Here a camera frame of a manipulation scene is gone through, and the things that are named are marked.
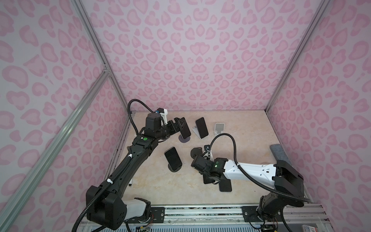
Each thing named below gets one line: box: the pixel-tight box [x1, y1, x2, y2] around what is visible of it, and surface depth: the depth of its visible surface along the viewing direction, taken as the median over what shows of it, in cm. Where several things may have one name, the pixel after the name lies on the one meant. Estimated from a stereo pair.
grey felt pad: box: [269, 144, 293, 166], surface depth 95 cm
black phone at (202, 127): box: [196, 116, 209, 139], surface depth 102 cm
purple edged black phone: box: [218, 178, 232, 192], surface depth 83 cm
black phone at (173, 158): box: [164, 146, 183, 171], surface depth 83 cm
